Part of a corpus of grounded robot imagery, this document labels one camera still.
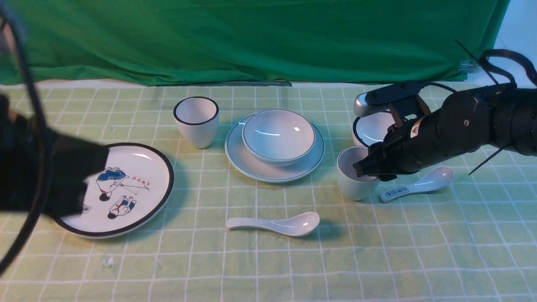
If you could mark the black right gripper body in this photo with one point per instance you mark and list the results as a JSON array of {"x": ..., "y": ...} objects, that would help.
[{"x": 409, "y": 149}]

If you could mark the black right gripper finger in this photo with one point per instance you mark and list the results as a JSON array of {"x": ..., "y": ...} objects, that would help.
[{"x": 367, "y": 167}]

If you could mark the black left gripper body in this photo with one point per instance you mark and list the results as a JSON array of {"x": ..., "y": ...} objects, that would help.
[{"x": 74, "y": 160}]

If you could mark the white cup thin rim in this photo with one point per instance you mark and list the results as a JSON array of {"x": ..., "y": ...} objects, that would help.
[{"x": 353, "y": 187}]

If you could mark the plain white spoon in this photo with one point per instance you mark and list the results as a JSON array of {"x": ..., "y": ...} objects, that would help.
[{"x": 297, "y": 226}]

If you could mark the white bowl thin rim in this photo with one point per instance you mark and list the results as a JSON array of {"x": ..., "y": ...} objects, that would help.
[{"x": 278, "y": 137}]

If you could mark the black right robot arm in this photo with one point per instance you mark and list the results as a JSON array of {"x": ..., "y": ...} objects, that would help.
[{"x": 501, "y": 115}]

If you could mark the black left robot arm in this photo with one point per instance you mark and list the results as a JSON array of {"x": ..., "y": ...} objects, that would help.
[{"x": 19, "y": 160}]

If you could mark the white bowl black rim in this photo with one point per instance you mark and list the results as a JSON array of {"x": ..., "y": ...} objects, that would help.
[{"x": 371, "y": 129}]

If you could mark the illustrated plate black rim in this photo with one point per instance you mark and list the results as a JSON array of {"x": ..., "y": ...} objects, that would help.
[{"x": 134, "y": 186}]

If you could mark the metal binder clip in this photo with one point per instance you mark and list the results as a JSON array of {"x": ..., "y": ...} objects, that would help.
[{"x": 468, "y": 66}]

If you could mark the light green checkered tablecloth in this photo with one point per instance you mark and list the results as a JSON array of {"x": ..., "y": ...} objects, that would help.
[{"x": 474, "y": 241}]

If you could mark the white cup black rim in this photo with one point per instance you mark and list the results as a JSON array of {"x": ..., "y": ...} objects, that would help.
[{"x": 197, "y": 119}]

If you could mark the plain white plate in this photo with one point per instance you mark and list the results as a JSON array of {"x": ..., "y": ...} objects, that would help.
[{"x": 245, "y": 162}]

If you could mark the green backdrop cloth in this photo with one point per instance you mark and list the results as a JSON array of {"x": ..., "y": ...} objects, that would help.
[{"x": 167, "y": 42}]

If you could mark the white spoon printed handle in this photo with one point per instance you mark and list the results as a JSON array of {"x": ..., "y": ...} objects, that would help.
[{"x": 434, "y": 180}]

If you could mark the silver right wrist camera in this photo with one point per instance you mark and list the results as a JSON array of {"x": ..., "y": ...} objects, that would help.
[{"x": 401, "y": 98}]

